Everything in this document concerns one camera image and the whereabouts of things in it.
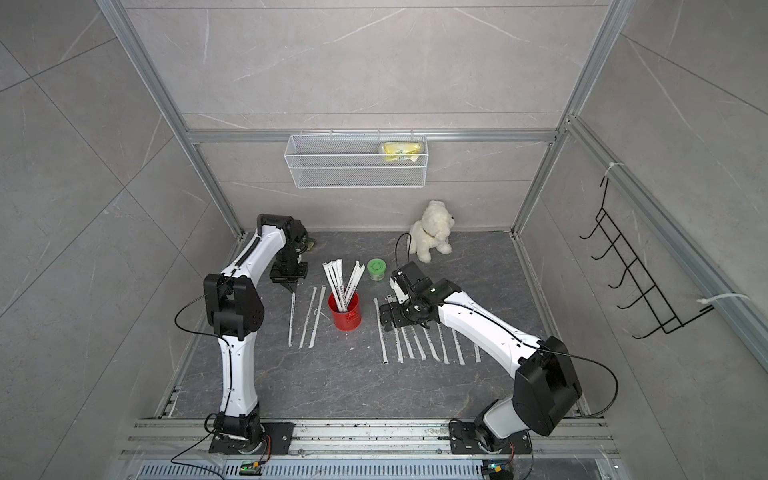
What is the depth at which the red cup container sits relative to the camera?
877 millimetres

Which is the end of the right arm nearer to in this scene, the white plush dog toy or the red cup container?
the red cup container

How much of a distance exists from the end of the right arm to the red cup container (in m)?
0.17

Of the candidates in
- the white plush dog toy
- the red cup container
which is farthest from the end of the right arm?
the white plush dog toy

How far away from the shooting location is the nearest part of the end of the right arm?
579 mm
